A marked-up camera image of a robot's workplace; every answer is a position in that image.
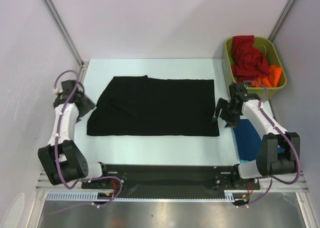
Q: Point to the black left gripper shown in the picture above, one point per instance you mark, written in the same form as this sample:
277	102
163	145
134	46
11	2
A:
88	106

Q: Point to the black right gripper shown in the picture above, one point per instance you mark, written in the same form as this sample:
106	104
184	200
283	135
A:
227	111

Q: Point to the black t shirt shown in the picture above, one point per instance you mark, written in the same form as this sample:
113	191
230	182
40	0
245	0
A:
144	106

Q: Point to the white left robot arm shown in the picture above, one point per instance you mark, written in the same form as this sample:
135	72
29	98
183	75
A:
61	159

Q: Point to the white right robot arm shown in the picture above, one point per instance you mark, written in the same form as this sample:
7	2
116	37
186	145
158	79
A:
278	156

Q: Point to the folded dark blue t shirt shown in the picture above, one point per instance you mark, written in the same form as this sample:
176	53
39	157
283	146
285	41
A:
247	139

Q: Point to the red t shirt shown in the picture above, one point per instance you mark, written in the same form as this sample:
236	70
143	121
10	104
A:
249	62

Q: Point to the orange t shirt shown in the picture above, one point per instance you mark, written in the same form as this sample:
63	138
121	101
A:
273	78

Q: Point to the green plastic basket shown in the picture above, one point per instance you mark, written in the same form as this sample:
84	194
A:
268	49

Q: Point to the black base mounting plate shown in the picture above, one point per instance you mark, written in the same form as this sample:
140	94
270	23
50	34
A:
173	180

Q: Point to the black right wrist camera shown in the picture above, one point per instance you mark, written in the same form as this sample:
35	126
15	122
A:
238	92

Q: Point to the aluminium frame post left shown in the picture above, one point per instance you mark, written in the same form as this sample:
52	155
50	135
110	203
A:
49	4

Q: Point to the aluminium frame post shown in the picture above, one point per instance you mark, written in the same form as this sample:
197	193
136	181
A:
280	21
49	4

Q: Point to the white slotted cable duct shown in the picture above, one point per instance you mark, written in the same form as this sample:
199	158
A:
87	196

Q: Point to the aluminium frame post right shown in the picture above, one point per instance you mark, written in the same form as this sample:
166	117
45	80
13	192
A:
280	21

